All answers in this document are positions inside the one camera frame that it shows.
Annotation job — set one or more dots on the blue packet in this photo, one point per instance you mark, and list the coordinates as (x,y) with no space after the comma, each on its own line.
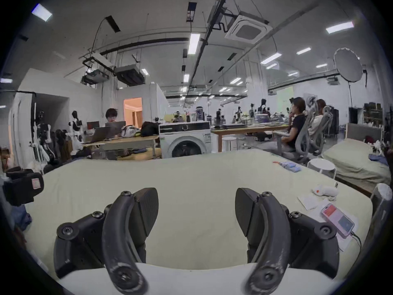
(290,166)

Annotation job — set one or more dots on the grey office chair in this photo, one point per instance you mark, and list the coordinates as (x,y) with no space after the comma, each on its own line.
(304,140)
(326,124)

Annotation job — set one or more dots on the white hand controller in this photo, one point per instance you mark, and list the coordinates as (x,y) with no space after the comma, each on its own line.
(324,190)

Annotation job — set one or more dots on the white washing machine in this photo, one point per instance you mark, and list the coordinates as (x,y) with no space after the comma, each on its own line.
(184,143)

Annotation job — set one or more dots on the round reflector on stand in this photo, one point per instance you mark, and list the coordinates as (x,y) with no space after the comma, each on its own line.
(348,65)

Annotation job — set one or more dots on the round white stool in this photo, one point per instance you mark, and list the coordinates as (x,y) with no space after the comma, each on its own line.
(321,164)
(229,143)

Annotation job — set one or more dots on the wooden table with laptops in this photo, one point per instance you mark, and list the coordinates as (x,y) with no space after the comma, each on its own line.
(122,141)

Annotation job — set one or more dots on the shelf with dark items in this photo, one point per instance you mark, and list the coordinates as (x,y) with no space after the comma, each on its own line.
(373,114)

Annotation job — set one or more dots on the phone in pink case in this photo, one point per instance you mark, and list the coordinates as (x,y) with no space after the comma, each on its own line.
(337,221)

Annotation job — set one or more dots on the small white paper slip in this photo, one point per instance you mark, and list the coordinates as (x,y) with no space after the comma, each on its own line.
(309,201)

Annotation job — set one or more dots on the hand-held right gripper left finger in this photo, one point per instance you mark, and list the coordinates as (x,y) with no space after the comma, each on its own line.
(118,226)

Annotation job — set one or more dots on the long wooden table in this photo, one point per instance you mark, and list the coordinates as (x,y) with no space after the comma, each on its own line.
(245,128)

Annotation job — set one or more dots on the grey padded headboard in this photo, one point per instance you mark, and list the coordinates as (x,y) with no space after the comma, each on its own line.
(363,132)

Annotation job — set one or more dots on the white and black robot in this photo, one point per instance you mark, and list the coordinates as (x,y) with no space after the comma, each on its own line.
(75,126)
(40,140)

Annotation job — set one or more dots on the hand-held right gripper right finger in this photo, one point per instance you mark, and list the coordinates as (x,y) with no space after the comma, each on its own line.
(273,226)

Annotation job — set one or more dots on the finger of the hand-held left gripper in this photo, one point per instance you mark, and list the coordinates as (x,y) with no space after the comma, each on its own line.
(20,186)

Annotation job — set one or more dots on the low bed with green sheet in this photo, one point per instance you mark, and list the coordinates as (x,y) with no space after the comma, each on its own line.
(353,160)

